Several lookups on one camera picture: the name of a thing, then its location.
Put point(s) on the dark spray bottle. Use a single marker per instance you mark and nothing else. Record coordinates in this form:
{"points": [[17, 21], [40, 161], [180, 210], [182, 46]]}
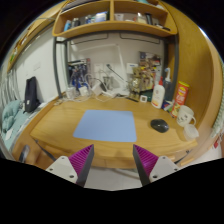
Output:
{"points": [[167, 85]]}

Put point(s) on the white printed mug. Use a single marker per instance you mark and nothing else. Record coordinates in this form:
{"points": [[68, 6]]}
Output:
{"points": [[185, 116]]}

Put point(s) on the black computer mouse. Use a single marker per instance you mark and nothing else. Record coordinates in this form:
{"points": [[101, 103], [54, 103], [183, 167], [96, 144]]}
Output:
{"points": [[159, 125]]}

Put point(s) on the teal pillow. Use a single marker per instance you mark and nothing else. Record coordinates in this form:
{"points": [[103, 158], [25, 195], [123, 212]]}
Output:
{"points": [[9, 113]]}

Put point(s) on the clear plastic cup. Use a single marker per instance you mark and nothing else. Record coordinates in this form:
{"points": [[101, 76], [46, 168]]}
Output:
{"points": [[190, 132]]}

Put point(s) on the wooden wall shelf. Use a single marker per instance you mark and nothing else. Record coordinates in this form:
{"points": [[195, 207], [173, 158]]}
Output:
{"points": [[144, 16]]}

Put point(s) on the white power adapter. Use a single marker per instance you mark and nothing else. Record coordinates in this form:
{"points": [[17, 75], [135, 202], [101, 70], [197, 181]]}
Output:
{"points": [[96, 89]]}

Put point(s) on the small white cube clock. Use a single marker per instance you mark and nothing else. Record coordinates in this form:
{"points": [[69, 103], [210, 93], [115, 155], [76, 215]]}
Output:
{"points": [[143, 99]]}

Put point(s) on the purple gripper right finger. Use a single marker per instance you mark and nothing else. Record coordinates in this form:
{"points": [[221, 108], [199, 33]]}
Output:
{"points": [[151, 167]]}

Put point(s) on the red yellow snack canister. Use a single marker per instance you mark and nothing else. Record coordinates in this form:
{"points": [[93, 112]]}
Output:
{"points": [[180, 97]]}

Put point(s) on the blue mouse pad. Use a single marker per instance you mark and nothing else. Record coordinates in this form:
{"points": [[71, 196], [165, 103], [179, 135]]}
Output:
{"points": [[107, 125]]}

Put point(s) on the golden robot figurine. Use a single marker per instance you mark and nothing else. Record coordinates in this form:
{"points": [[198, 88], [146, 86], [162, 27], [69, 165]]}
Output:
{"points": [[136, 84]]}

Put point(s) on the black backpack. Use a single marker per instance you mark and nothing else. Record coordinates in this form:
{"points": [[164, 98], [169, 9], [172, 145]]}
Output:
{"points": [[31, 100]]}

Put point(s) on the white lotion bottle red cap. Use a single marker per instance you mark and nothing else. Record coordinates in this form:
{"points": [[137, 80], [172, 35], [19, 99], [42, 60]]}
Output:
{"points": [[158, 94]]}

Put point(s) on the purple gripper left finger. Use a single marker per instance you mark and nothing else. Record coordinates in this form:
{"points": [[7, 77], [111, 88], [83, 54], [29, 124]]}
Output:
{"points": [[74, 168]]}

